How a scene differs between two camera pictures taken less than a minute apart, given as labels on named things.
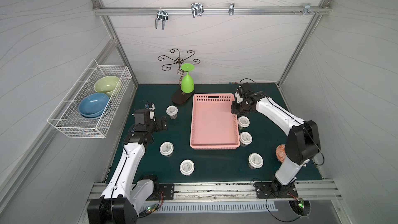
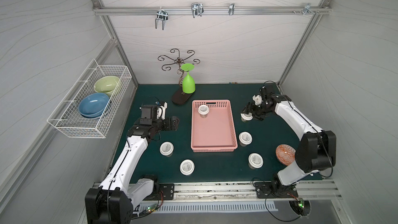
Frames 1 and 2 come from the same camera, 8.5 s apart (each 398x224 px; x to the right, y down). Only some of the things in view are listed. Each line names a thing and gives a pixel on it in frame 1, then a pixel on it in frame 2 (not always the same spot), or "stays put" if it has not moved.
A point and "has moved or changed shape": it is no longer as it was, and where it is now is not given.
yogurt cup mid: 245,139 stays put
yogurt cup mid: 166,149 stays put
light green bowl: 106,84 stays put
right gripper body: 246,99 → 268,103
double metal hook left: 162,14 stays put
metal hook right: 307,9 stays put
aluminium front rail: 236,193 stays put
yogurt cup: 243,122 has moved or changed shape
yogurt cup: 172,111 → 203,110
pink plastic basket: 213,126 has moved or changed shape
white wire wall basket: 90,106 stays put
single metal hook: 231,7 stays put
